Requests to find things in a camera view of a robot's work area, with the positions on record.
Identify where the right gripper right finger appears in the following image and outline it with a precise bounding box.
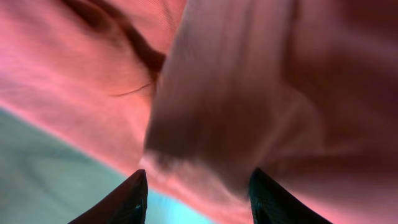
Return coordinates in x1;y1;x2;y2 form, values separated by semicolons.
249;169;331;224

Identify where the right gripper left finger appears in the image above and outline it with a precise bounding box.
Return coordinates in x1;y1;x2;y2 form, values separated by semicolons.
70;169;148;224

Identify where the red soccer t-shirt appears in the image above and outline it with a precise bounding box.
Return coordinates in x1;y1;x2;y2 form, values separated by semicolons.
1;0;397;223

